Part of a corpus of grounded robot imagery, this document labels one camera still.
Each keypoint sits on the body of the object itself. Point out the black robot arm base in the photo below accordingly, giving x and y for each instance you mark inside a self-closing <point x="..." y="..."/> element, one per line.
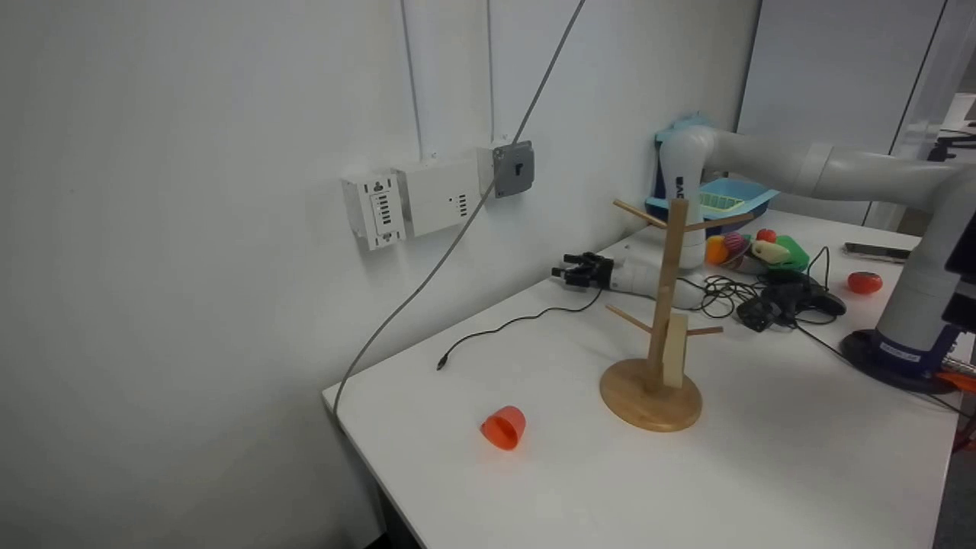
<point x="893" y="365"/>

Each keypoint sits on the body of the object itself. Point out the red round object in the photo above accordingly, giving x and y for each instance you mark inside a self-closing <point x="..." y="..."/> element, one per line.
<point x="863" y="283"/>

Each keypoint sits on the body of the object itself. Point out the black gripper of second arm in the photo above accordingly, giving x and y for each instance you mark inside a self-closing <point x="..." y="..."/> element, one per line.
<point x="582" y="270"/>

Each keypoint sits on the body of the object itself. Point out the wooden hanger tree stand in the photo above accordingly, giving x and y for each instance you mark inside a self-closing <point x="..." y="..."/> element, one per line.
<point x="652" y="391"/>

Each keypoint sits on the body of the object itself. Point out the white wall socket box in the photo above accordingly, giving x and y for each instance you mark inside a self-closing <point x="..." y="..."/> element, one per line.
<point x="408" y="202"/>

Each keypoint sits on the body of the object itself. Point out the green yellow toy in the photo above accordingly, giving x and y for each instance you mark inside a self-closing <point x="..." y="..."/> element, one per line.
<point x="781" y="254"/>

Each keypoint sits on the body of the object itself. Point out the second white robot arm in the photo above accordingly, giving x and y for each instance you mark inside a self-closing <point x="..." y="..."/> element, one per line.
<point x="933" y="290"/>

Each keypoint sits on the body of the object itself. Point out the small orange cup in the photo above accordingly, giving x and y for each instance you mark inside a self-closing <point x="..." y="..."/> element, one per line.
<point x="505" y="429"/>

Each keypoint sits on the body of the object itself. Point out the grey wall junction box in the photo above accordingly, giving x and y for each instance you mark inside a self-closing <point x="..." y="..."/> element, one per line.
<point x="513" y="170"/>

